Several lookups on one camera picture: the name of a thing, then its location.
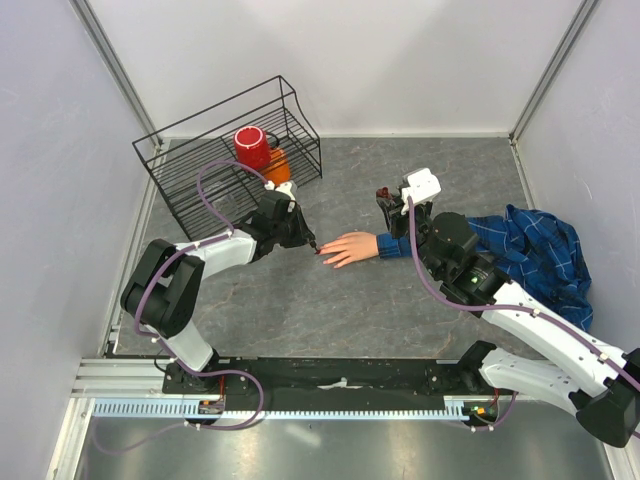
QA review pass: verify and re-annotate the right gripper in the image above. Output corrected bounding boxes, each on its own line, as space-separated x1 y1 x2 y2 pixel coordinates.
379 192 444 278

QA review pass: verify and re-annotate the red nail polish bottle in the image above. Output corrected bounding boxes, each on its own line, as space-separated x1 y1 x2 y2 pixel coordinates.
376 187 393 200

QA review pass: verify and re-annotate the black nail polish cap brush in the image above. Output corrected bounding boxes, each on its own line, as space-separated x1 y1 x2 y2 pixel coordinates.
308 240 321 255

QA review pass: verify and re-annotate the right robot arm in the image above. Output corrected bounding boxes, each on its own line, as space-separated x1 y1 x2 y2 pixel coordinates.
376 187 639 448

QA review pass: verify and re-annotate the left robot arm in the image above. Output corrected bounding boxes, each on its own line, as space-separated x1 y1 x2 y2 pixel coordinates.
120 188 316 393

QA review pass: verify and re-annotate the orange cup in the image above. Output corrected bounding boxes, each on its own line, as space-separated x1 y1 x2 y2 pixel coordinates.
261 148 291 186

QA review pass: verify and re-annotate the mannequin hand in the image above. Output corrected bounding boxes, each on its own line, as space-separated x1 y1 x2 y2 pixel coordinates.
320 231 379 269

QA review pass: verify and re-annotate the clear glass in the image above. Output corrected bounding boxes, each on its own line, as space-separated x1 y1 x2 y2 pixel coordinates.
201 182 239 221

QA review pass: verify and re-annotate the red cup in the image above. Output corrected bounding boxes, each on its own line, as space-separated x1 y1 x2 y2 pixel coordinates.
233 125 271 170

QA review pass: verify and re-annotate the blue plaid shirt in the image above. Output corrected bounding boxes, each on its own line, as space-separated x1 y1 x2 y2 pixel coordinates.
375 203 596 334

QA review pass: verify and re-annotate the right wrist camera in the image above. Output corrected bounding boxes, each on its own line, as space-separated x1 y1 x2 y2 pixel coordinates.
400 168 441 205

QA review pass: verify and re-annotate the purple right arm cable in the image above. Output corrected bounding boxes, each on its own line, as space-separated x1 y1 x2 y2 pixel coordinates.
407 195 640 391

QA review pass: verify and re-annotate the black wire rack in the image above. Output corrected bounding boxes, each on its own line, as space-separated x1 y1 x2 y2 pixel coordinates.
132 75 323 240

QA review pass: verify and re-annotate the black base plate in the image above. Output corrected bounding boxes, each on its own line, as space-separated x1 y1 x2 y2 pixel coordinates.
162 357 494 410

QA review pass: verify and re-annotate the slotted cable duct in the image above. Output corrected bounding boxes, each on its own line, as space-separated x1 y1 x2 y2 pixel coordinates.
93 398 469 421

